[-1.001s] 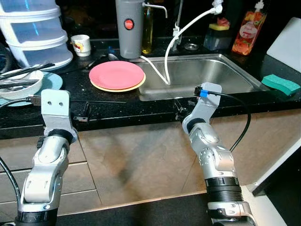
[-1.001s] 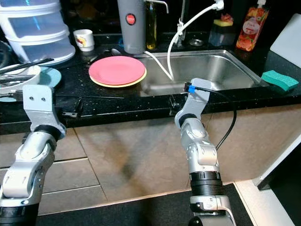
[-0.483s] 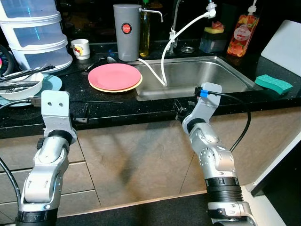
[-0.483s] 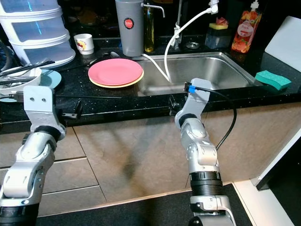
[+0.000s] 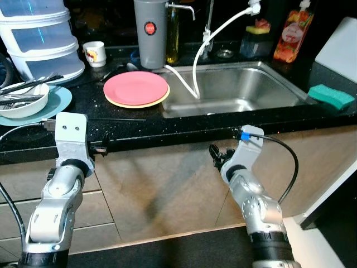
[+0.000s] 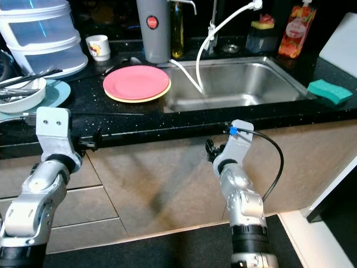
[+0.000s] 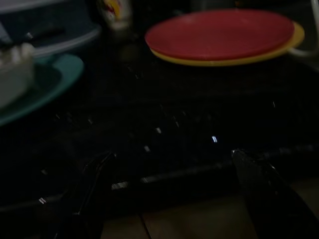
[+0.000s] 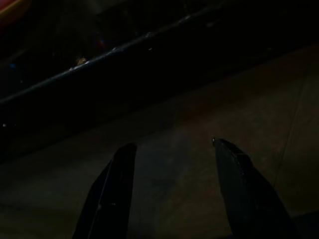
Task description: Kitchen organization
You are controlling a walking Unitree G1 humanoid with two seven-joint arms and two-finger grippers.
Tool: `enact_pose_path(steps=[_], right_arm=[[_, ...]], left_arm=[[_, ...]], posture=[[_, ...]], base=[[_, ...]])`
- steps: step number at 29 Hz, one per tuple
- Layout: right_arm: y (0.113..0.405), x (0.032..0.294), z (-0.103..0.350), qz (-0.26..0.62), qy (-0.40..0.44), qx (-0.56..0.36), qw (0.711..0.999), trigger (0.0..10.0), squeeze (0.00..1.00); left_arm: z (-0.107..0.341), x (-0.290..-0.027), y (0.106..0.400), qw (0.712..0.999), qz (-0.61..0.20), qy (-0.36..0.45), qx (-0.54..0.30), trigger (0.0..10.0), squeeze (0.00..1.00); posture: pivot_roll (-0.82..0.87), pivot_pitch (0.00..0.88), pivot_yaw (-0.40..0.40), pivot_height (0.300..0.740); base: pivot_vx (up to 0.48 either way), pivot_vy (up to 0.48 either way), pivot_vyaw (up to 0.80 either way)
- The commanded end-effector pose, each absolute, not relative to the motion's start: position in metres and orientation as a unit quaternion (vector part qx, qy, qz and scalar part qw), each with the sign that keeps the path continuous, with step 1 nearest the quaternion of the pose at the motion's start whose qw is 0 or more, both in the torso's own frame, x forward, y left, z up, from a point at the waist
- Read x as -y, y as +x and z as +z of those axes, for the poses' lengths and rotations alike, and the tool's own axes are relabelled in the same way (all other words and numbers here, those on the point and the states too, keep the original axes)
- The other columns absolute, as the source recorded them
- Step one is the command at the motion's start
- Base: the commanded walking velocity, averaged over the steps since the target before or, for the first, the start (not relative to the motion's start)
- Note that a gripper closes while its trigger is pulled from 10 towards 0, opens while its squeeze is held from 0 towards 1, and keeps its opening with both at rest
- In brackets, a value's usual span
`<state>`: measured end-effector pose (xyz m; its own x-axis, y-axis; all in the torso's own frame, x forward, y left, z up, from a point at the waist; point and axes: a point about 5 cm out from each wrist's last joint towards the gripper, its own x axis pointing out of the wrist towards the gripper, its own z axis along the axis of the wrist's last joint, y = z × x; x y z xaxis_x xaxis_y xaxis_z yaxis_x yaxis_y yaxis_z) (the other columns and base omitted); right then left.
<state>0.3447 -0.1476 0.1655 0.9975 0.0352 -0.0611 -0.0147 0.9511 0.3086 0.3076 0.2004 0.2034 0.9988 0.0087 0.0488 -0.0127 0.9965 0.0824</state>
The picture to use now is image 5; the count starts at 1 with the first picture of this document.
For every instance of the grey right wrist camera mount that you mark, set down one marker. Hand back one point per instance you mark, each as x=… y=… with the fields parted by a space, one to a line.
x=245 y=151

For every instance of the stainless steel sink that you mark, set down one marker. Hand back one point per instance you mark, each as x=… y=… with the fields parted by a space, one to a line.
x=240 y=89

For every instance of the dark sponge holder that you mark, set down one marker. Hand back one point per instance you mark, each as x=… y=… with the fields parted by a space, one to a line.
x=255 y=46

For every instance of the light blue plate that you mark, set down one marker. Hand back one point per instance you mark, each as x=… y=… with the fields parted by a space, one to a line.
x=57 y=103

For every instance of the chrome kitchen faucet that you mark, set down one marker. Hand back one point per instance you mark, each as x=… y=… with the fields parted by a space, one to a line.
x=208 y=28

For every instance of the shallow beige drawer front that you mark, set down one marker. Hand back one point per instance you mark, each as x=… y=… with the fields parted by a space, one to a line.
x=22 y=181

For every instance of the beige cabinet door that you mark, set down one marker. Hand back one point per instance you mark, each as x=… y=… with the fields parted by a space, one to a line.
x=178 y=184

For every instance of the stacked translucent plastic containers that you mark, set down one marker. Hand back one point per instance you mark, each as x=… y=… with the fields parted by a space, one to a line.
x=39 y=39

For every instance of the deep beige drawer front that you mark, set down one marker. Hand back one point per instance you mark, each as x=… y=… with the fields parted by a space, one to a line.
x=95 y=220

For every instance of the yellow and pink sponge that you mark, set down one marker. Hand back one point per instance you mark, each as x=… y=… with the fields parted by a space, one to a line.
x=261 y=28

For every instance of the pale yellow plate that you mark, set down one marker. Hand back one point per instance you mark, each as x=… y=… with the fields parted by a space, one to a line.
x=136 y=106

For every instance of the peach soap pump bottle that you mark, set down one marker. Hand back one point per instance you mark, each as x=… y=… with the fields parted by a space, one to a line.
x=290 y=39

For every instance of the black chopstick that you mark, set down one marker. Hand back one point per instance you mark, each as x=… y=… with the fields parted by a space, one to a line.
x=33 y=84

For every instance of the green sponge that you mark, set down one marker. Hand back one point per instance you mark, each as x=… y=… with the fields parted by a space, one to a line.
x=332 y=96

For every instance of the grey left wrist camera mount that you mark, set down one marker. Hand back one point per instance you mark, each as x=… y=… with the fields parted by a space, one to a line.
x=71 y=131

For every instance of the round metal drain plug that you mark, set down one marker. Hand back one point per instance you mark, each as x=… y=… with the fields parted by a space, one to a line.
x=225 y=53

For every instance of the white bowl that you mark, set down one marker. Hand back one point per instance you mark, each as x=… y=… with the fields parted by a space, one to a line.
x=25 y=109

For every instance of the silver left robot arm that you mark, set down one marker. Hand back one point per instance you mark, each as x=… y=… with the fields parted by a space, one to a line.
x=56 y=195

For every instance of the pink plate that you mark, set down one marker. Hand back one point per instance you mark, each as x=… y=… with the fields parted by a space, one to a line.
x=135 y=87

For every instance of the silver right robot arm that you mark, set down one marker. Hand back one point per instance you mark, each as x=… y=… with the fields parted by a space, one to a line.
x=256 y=206

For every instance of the white board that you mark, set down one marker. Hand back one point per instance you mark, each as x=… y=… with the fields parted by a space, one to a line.
x=340 y=53

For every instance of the white printed mug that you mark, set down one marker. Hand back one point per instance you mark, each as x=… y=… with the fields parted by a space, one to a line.
x=95 y=54

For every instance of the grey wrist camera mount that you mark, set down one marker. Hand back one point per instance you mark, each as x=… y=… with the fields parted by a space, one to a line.
x=245 y=151
x=71 y=131

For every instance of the yellow oil bottle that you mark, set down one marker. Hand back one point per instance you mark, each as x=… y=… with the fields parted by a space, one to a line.
x=172 y=44

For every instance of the grey water filter canister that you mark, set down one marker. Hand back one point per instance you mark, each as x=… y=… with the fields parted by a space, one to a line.
x=149 y=47

